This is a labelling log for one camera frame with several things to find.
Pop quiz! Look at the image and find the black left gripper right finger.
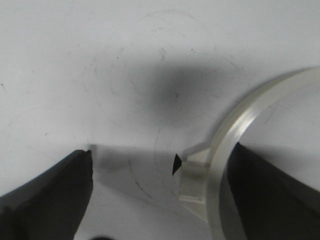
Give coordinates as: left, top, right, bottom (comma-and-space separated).
171, 141, 320, 240

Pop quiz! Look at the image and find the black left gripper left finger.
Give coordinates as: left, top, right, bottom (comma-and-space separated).
0, 150, 93, 240

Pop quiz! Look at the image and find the white half pipe clamp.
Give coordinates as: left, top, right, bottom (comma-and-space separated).
178, 66, 320, 240

